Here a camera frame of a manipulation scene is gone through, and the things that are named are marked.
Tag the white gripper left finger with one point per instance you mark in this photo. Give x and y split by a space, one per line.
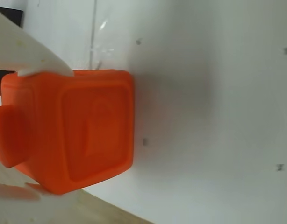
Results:
22 207

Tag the white paper sheet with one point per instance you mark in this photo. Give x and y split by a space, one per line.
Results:
64 28
204 93

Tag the dark brown box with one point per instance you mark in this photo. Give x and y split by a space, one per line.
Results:
8 14

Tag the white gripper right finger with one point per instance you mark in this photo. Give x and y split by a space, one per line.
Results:
29 51

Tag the orange square block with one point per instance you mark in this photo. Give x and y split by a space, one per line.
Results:
94 128

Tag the clear tape strip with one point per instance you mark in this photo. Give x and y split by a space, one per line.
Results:
96 50

